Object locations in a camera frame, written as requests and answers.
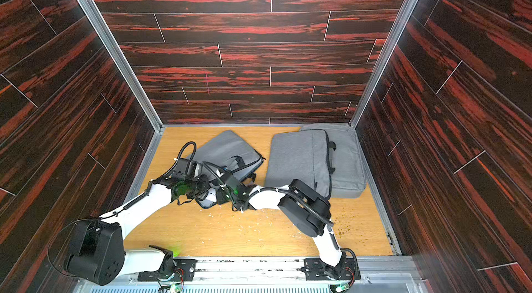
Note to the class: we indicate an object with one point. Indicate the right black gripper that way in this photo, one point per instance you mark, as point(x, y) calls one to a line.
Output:
point(226, 187)

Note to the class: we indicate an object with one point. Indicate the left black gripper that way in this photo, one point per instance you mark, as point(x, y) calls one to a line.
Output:
point(206, 183)

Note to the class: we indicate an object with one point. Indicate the grey laptop bag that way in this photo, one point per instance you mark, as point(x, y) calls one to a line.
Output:
point(348, 180)
point(227, 152)
point(303, 155)

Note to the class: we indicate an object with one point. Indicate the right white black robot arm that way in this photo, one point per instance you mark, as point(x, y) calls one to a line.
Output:
point(308, 210)

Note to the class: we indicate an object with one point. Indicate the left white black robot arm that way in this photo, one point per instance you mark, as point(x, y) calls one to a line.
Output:
point(96, 251)

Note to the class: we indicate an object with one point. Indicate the aluminium front rail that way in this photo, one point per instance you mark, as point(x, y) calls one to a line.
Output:
point(273, 274)

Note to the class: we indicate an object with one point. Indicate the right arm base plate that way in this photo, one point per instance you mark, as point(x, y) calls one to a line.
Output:
point(317, 270)

